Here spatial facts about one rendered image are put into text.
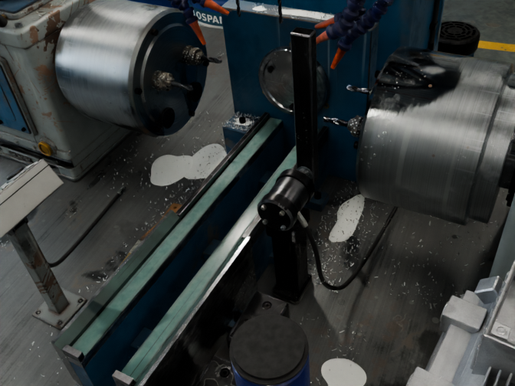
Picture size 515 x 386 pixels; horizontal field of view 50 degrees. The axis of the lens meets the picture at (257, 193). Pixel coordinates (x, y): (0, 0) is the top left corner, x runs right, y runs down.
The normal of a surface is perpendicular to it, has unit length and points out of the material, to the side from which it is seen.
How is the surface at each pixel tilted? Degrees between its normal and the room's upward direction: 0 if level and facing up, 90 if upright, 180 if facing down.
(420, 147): 62
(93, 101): 92
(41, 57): 90
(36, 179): 58
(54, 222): 0
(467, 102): 28
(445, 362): 0
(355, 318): 0
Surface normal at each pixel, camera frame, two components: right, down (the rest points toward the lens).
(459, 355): -0.09, -0.73
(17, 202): 0.69, -0.17
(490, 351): -0.55, 0.60
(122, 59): -0.43, 0.01
